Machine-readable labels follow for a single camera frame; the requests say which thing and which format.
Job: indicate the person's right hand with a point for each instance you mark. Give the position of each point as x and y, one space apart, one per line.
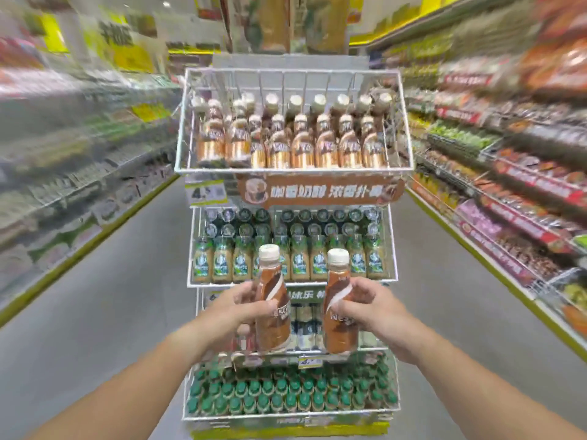
385 323

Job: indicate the person's left hand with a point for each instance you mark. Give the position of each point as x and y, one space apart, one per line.
229 323

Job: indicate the person's left thumb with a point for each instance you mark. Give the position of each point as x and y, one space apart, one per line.
263 309

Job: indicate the person's right thumb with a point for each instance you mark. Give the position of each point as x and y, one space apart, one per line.
351 307

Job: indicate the brown coffee drink bottle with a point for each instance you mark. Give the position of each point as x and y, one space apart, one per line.
338 336
271 334

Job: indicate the person's left forearm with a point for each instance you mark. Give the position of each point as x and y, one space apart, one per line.
133 389

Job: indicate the person's right forearm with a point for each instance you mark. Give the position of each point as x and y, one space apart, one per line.
486 394

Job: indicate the row of white label bottles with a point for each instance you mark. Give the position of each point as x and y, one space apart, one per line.
305 325

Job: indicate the row of green label bottles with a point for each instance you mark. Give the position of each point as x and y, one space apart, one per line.
220 263

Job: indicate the small white price tag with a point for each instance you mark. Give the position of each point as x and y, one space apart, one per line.
308 361

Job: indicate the group of green cap bottles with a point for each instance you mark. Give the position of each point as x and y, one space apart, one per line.
293 391

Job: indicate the row of dark cap bottles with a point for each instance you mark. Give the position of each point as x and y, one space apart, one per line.
293 222

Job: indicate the brown banner sign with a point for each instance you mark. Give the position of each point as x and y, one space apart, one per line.
316 191

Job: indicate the yellow price tag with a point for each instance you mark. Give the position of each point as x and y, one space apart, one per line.
206 193

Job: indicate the row of brown coffee bottles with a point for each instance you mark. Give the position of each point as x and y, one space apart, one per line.
293 141

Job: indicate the store shelf with snack packets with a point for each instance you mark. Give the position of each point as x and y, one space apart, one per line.
504 155

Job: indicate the store shelf with packaged goods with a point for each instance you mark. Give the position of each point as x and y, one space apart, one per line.
69 178

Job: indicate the tall poster board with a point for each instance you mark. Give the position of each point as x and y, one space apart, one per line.
284 22

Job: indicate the yellow hanging sign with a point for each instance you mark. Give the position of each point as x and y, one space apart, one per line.
133 45

